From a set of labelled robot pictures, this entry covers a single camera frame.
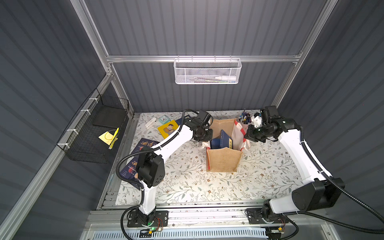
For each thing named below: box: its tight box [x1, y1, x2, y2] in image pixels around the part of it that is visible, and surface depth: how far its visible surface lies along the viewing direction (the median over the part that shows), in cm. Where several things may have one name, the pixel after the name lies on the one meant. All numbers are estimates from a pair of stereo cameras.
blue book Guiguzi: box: [220, 129, 233, 149], surface depth 95 cm
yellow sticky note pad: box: [98, 131, 119, 146], surface depth 75 cm
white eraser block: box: [145, 117, 157, 127], surface depth 114 cm
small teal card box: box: [159, 115, 170, 125], surface depth 115 cm
